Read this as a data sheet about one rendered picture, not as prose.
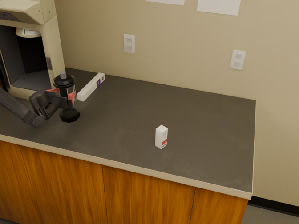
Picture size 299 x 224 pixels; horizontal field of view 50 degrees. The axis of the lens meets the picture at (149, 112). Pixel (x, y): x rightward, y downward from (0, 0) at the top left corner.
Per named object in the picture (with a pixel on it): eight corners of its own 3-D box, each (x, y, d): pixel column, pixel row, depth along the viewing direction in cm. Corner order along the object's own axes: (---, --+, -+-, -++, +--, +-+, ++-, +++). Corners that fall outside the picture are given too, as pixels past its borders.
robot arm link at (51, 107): (41, 121, 145) (50, 120, 142) (34, 109, 141) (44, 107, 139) (49, 112, 150) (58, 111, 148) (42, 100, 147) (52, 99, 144)
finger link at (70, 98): (65, 85, 157) (55, 95, 149) (78, 87, 155) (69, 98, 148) (66, 96, 161) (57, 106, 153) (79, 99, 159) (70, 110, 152)
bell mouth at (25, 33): (28, 22, 172) (26, 12, 168) (58, 26, 168) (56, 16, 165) (8, 34, 158) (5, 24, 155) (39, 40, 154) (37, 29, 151)
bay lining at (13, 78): (35, 65, 195) (22, 7, 174) (73, 71, 190) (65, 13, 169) (10, 85, 177) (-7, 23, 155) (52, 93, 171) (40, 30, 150)
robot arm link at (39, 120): (27, 123, 144) (35, 128, 138) (14, 102, 139) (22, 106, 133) (49, 109, 150) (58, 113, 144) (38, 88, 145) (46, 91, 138)
